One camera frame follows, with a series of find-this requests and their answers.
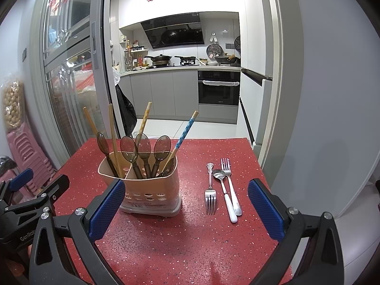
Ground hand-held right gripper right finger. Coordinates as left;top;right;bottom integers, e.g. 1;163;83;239
248;179;346;285

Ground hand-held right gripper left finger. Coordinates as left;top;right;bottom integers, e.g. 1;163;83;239
28;179;127;285

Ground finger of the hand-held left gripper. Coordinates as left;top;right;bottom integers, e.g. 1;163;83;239
0;168;34;207
4;175;70;214

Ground beige plastic cutlery holder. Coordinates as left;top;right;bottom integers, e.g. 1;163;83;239
97;151;182;218

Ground yellow patterned wooden chopstick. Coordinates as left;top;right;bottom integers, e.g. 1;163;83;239
135;102;153;143

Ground blue patterned wooden chopstick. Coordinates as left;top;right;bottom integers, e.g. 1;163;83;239
160;110;199;177

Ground long metal fork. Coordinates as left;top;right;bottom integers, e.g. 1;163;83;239
220;158;243;216

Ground bag of beige nuts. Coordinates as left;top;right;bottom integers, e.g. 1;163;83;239
1;79;26;131

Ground sliding glass door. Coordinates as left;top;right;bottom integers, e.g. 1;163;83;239
30;0;122;158

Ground black trash bag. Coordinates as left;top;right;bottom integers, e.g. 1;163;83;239
115;84;138;137

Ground red plastic basket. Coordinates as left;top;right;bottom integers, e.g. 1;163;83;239
74;62;97;92

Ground grey kitchen base cabinets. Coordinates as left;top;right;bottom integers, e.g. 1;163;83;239
120;67;199;121

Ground black built-in oven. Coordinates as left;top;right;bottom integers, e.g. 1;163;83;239
197;70;241;106

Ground white spice rack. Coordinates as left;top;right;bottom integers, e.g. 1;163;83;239
124;38;149;69

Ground black cooking pot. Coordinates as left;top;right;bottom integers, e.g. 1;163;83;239
214;54;239;64

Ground black wok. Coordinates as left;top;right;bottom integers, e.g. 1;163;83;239
144;54;173;63

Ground white refrigerator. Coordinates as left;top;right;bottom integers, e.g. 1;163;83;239
236;0;282;155

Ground black range hood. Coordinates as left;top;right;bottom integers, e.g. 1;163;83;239
140;12;205;49

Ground white handle metal spoon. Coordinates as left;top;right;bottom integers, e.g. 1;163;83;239
212;169;239;223

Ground ornate handle metal fork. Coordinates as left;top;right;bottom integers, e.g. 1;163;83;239
204;162;217;216

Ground white oven handle towel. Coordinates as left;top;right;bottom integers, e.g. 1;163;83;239
203;80;240;87

